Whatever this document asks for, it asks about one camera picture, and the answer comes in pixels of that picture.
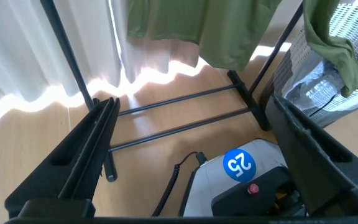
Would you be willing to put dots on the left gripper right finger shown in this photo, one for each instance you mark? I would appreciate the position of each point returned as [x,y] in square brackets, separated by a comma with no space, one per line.
[328,174]

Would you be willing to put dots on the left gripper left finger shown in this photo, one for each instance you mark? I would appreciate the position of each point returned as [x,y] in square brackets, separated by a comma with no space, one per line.
[73,174]

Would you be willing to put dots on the green long-sleeved shirt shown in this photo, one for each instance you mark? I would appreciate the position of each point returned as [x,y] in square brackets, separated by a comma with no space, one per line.
[222,31]

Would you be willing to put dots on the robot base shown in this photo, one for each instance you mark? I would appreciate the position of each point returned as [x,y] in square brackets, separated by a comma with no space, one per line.
[210,183]

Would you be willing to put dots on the black clothes rack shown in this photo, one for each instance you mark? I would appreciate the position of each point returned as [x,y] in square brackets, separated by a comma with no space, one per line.
[64,46]

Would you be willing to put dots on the beige curtain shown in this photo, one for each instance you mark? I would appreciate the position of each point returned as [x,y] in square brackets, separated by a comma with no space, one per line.
[26,46]

